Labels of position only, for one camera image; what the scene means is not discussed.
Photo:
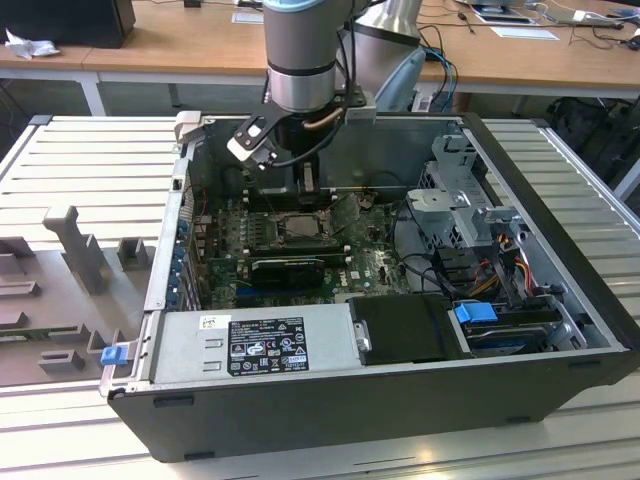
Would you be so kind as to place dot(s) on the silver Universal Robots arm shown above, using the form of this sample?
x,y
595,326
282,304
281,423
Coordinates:
x,y
300,50

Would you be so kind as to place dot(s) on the thin metal locking lever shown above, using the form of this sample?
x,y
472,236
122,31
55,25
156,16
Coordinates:
x,y
270,205

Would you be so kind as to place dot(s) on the black RAM slot row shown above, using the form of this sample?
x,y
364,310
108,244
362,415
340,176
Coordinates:
x,y
300,248
260,201

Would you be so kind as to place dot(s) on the CPU socket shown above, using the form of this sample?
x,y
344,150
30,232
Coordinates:
x,y
280,239

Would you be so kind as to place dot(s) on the pale blue teach pendant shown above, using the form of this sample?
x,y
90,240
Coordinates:
x,y
402,82

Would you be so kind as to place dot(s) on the wooden desk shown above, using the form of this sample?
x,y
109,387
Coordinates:
x,y
200,45

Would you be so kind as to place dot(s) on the black graphics card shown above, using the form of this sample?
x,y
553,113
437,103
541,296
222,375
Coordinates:
x,y
287,274

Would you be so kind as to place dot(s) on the green motherboard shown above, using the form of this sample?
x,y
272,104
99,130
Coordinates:
x,y
370,260

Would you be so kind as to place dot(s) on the silver metal drive cage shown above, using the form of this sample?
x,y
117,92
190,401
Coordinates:
x,y
435,205

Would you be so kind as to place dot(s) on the grey power supply unit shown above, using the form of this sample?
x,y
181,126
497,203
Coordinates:
x,y
185,345

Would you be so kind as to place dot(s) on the black box on desk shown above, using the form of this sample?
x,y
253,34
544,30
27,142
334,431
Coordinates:
x,y
65,20

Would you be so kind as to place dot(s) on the pale blue paper sheet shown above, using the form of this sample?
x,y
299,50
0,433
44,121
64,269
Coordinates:
x,y
525,33

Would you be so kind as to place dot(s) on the blue disk carrier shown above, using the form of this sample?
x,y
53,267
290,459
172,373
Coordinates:
x,y
475,314

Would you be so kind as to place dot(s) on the crumpled white paper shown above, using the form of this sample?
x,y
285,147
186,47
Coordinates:
x,y
30,46

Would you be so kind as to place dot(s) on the black open PC case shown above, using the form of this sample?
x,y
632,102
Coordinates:
x,y
300,415

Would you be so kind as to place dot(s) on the blue case latch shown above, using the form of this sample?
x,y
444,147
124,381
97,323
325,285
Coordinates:
x,y
112,356

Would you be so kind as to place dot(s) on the grey parts rack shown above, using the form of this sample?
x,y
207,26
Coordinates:
x,y
60,310

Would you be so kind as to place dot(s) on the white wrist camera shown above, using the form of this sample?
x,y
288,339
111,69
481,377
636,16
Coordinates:
x,y
255,155

